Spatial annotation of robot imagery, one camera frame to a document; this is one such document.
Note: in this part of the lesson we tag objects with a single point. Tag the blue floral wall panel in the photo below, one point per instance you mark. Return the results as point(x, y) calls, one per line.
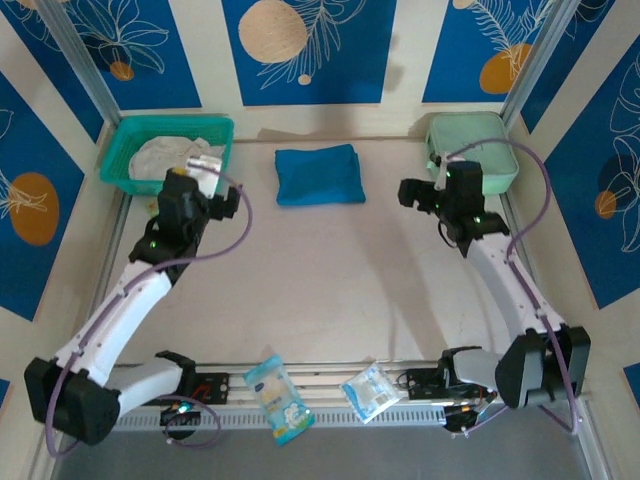
point(570, 50)
point(350, 75)
point(575, 240)
point(45, 50)
point(30, 270)
point(450, 60)
point(170, 75)

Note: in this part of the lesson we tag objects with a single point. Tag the teal plastic basket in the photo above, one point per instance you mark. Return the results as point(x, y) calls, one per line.
point(116, 150)

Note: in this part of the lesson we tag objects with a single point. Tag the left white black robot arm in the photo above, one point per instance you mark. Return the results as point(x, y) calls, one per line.
point(115, 320)

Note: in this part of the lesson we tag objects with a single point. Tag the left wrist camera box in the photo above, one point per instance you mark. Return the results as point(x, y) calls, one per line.
point(205, 170)

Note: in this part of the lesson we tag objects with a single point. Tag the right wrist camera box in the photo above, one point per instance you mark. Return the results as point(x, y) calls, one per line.
point(442, 175)

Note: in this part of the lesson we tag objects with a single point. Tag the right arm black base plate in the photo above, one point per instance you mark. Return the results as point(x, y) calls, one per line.
point(422, 382)

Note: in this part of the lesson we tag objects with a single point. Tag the white blue plastic packet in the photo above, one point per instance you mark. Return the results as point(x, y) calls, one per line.
point(370, 392)

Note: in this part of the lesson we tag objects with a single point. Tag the aluminium corner post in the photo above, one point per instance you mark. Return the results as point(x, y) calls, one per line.
point(537, 60)
point(80, 55)

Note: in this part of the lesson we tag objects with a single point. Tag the mint green zip case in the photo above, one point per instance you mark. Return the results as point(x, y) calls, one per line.
point(492, 140)

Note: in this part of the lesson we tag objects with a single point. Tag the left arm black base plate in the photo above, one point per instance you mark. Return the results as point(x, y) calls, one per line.
point(215, 387)

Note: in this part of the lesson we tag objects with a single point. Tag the aluminium table frame rails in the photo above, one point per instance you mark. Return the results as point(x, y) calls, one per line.
point(320, 380)

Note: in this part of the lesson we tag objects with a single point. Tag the blue t-shirt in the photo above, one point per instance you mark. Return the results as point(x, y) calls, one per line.
point(320, 175)

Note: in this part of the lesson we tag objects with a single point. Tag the blue yellow snack packet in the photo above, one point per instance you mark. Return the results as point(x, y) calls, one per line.
point(277, 395)

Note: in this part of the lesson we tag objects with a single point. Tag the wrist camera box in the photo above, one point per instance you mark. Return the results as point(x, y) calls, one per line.
point(205, 170)
point(442, 175)

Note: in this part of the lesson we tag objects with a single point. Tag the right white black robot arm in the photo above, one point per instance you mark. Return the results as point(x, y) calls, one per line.
point(510, 290)

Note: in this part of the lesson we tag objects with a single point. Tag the white t-shirt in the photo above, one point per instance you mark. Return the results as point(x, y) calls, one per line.
point(160, 155)

